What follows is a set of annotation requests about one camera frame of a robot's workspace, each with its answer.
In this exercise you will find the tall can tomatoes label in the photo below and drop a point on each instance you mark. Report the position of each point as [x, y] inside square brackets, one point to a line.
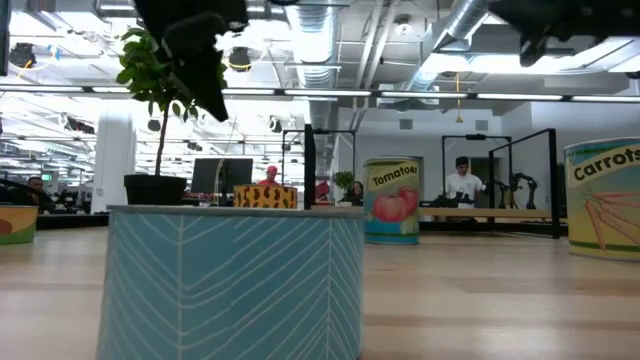
[392, 210]

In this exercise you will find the black ceiling speaker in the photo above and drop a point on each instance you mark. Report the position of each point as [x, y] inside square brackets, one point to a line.
[240, 60]
[22, 55]

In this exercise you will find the long ceiling light strip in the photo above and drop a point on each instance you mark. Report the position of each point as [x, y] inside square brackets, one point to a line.
[520, 96]
[40, 89]
[327, 93]
[424, 95]
[605, 98]

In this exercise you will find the small potted plant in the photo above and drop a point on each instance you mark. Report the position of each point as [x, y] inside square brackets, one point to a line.
[343, 181]

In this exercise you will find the orange leopard spotted can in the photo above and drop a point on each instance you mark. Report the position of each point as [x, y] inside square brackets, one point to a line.
[265, 197]

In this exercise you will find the person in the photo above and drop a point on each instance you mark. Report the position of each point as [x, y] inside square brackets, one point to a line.
[37, 192]
[357, 192]
[464, 185]
[270, 176]

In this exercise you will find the black frame shelf wooden board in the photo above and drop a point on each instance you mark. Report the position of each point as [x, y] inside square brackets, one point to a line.
[309, 165]

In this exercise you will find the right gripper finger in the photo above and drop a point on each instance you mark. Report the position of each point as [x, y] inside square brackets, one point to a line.
[532, 50]

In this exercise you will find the leafy plant in black pot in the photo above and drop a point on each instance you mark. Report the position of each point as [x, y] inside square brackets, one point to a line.
[150, 190]

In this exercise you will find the orange can green base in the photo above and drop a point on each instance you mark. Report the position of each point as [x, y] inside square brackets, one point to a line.
[17, 225]

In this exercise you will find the silver ventilation duct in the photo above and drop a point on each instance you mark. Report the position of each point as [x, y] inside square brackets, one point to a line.
[315, 40]
[460, 25]

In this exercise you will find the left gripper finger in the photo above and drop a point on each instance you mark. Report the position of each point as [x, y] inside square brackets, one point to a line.
[207, 90]

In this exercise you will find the black aluminium rail frame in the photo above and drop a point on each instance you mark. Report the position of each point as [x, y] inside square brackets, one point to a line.
[75, 221]

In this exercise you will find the black background monitor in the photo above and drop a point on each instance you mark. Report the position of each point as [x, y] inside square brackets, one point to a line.
[205, 175]

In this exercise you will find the thin black background frame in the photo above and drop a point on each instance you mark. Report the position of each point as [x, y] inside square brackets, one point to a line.
[335, 131]
[475, 136]

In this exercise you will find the teal leaf pattern can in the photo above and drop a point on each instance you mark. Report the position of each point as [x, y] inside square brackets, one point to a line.
[230, 290]

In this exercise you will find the tall can carrots label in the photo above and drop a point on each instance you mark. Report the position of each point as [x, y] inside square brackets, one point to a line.
[605, 210]

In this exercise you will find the black background robot arm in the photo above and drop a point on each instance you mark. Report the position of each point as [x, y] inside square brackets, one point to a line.
[522, 185]

